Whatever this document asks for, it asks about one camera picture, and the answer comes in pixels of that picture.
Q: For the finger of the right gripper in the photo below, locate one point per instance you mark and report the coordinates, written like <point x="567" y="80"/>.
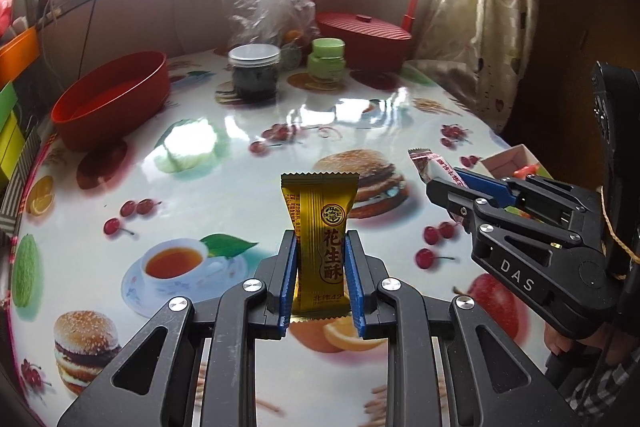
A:
<point x="539" y="197"/>
<point x="465" y="211"/>

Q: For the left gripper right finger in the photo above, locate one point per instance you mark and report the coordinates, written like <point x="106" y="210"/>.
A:
<point x="449" y="362"/>

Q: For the red snack bag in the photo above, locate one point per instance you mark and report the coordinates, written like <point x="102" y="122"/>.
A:
<point x="6" y="7"/>

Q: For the patterned beige curtain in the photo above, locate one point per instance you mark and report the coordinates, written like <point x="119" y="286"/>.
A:
<point x="478" y="51"/>

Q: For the person's right hand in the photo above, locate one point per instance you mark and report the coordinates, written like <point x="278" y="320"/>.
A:
<point x="556" y="342"/>

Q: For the red basket with handle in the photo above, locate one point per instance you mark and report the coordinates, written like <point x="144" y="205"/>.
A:
<point x="371" y="44"/>

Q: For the stacked colourful boxes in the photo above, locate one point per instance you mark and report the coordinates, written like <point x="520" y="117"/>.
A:
<point x="19" y="138"/>

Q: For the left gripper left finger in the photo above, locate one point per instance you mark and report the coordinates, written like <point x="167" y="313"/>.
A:
<point x="195" y="352"/>

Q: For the green white cardboard box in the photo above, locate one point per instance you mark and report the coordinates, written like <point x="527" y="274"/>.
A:
<point x="516" y="161"/>

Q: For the clear plastic bag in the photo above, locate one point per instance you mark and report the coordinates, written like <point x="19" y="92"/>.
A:
<point x="271" y="21"/>

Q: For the red oval plastic bowl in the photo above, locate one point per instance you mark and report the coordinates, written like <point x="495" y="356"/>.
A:
<point x="112" y="101"/>

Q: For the gold peanut candy packet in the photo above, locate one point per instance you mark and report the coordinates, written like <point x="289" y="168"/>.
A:
<point x="319" y="204"/>

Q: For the dark jar with white lid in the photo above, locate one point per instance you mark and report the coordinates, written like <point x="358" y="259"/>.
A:
<point x="255" y="71"/>

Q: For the small green jar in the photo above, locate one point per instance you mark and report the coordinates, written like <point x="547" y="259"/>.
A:
<point x="326" y="63"/>

